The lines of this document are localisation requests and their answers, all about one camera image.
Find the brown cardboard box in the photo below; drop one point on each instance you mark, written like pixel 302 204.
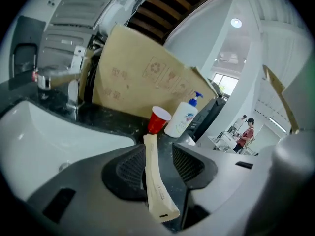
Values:
pixel 137 77

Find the white sink stand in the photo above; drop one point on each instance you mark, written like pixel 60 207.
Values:
pixel 226 142

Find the black marble vanity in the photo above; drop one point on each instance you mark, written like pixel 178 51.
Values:
pixel 110 122

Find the chrome faucet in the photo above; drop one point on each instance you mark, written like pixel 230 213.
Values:
pixel 72 92

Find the white sink basin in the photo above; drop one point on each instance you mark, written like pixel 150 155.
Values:
pixel 49 136

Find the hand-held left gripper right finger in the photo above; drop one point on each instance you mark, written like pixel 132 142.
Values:
pixel 229 193

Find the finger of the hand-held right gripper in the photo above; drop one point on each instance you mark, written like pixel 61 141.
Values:
pixel 304 107
pixel 288 171

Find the black built-in appliance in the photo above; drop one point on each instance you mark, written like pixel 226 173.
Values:
pixel 24 55

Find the white soap pump bottle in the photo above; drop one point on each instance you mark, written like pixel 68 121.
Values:
pixel 179 122

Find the round ceiling light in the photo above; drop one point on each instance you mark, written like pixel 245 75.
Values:
pixel 236 23

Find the red plastic cup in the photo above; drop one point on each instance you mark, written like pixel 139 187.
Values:
pixel 157 122

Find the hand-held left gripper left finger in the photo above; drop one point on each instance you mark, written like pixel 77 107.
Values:
pixel 98 210

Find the tall black cabinet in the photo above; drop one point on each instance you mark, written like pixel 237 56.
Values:
pixel 206 117

